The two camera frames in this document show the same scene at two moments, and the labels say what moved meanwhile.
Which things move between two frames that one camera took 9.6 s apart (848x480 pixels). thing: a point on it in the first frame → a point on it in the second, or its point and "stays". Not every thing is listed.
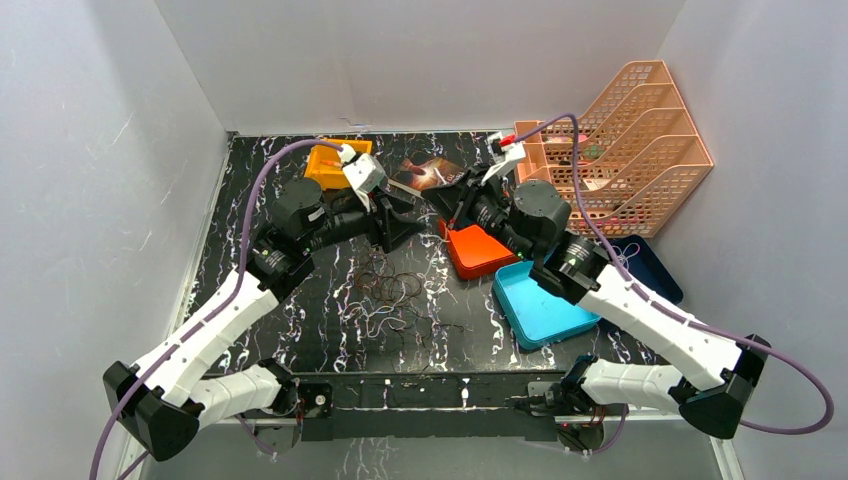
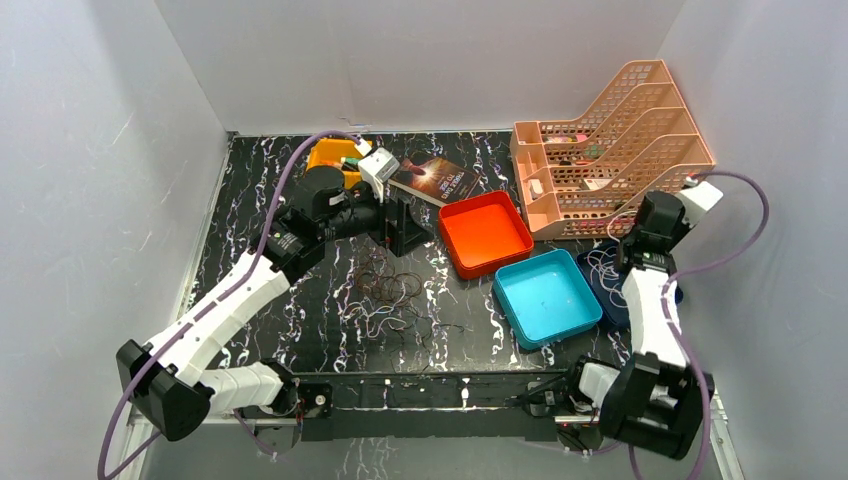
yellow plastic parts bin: x=325 y=164 stays
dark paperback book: x=418 y=174 stays
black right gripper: x=449 y=201 → x=681 y=229
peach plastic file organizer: x=640 y=150 stays
